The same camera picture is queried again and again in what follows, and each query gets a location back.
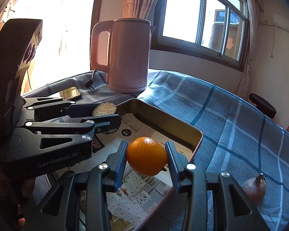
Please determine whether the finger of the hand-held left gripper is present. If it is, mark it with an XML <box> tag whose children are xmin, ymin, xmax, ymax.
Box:
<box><xmin>25</xmin><ymin>114</ymin><xmax>122</xmax><ymax>136</ymax></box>
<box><xmin>23</xmin><ymin>96</ymin><xmax>102</xmax><ymax>122</ymax></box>

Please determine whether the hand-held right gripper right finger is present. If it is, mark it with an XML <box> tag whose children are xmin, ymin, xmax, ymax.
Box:
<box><xmin>165</xmin><ymin>141</ymin><xmax>271</xmax><ymax>231</ymax></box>

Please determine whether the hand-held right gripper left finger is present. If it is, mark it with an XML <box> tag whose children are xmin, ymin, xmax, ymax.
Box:
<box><xmin>22</xmin><ymin>140</ymin><xmax>129</xmax><ymax>231</ymax></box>

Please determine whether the round rice cracker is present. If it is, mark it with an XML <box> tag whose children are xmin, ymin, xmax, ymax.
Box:
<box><xmin>92</xmin><ymin>103</ymin><xmax>117</xmax><ymax>117</ymax></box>

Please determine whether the orange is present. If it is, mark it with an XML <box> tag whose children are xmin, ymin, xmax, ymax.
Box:
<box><xmin>126</xmin><ymin>137</ymin><xmax>168</xmax><ymax>177</ymax></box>

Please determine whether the metal tin tray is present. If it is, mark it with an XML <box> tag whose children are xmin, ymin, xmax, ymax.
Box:
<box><xmin>46</xmin><ymin>99</ymin><xmax>204</xmax><ymax>231</ymax></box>

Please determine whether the reddish beetroot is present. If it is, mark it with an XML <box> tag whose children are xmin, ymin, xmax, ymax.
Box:
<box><xmin>241</xmin><ymin>173</ymin><xmax>266</xmax><ymax>205</ymax></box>

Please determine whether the smartphone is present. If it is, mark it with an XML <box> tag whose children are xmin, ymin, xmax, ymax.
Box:
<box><xmin>59</xmin><ymin>87</ymin><xmax>82</xmax><ymax>101</ymax></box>

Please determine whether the printed paper sheet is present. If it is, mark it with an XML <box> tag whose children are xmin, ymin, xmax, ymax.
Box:
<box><xmin>79</xmin><ymin>114</ymin><xmax>193</xmax><ymax>231</ymax></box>

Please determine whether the black power plug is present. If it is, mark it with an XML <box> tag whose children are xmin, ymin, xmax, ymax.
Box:
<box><xmin>85</xmin><ymin>69</ymin><xmax>97</xmax><ymax>91</ymax></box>

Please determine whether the blue plaid cloth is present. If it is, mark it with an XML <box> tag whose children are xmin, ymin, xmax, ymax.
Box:
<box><xmin>22</xmin><ymin>69</ymin><xmax>289</xmax><ymax>231</ymax></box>

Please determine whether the pink electric kettle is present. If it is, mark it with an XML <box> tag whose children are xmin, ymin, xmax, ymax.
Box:
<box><xmin>90</xmin><ymin>18</ymin><xmax>156</xmax><ymax>93</ymax></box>

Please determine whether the wooden framed glass door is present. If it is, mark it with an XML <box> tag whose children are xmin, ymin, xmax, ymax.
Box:
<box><xmin>0</xmin><ymin>0</ymin><xmax>106</xmax><ymax>94</ymax></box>

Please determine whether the black round stool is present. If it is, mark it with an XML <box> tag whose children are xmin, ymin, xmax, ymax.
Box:
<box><xmin>249</xmin><ymin>93</ymin><xmax>277</xmax><ymax>119</ymax></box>

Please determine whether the wooden framed sliding window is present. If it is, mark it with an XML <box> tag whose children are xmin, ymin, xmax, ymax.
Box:
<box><xmin>150</xmin><ymin>0</ymin><xmax>252</xmax><ymax>72</ymax></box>

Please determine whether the beige curtain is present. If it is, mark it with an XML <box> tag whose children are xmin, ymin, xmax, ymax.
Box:
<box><xmin>235</xmin><ymin>0</ymin><xmax>264</xmax><ymax>95</ymax></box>

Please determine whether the white air conditioner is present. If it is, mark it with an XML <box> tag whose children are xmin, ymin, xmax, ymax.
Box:
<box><xmin>272</xmin><ymin>14</ymin><xmax>289</xmax><ymax>33</ymax></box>

